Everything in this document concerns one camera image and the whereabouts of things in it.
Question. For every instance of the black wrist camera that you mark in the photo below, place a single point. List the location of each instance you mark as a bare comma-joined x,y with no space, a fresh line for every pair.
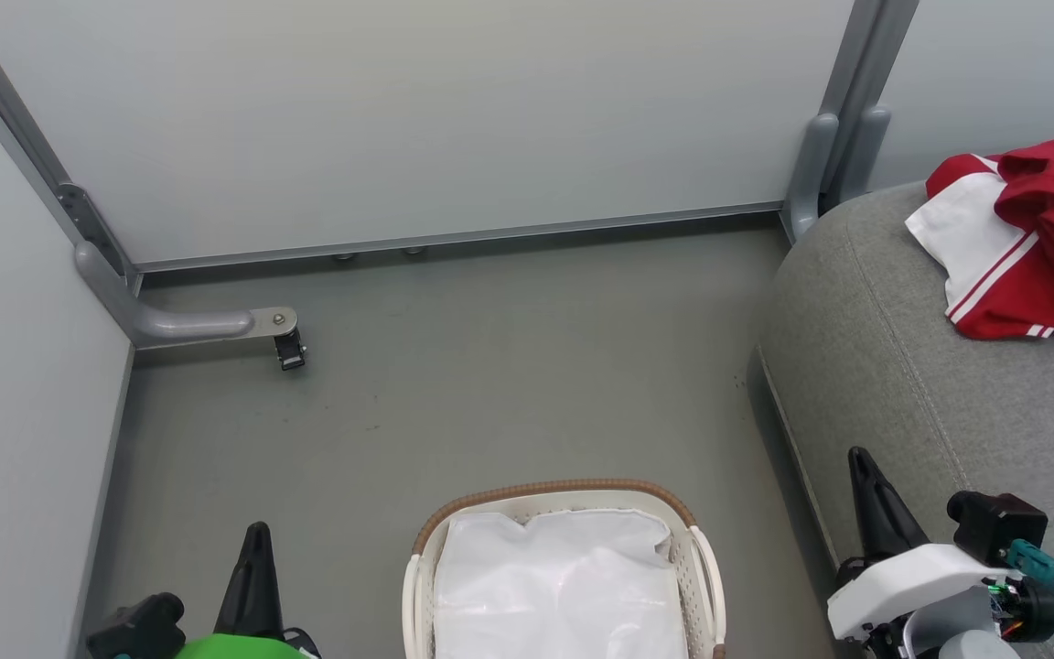
138,627
998,526

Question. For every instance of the black caster wheel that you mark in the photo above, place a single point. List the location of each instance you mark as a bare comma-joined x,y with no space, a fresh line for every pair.
290,351

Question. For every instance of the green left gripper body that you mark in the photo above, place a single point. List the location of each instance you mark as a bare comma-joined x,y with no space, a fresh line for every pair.
234,648

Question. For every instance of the grey metal partition foot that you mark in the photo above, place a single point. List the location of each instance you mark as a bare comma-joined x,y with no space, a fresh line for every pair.
188,322
811,174

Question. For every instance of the red and white garment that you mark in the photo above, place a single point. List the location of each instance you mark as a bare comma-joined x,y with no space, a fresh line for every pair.
1048,238

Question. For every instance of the grey fabric sofa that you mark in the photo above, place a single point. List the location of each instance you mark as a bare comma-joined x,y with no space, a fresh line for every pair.
911,366

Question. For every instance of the grey partition frame post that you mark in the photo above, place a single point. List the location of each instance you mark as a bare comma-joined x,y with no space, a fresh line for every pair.
865,64
5,119

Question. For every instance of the grey partition bottom rail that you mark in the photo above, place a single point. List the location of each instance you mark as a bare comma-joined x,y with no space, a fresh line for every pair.
454,236

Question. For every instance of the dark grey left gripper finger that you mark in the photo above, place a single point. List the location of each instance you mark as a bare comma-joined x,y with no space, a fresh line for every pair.
252,586

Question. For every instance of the beige plastic laundry basket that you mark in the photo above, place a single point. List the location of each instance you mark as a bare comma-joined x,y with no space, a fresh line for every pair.
710,577

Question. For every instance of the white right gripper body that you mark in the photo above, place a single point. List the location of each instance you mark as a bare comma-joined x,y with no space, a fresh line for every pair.
911,586

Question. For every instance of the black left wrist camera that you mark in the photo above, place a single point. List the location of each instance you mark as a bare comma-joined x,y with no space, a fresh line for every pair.
138,627

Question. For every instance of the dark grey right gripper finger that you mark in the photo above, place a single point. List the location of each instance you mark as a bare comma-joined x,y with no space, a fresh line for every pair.
882,517

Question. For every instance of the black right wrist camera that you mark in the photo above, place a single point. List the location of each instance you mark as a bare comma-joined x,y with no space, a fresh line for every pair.
998,526

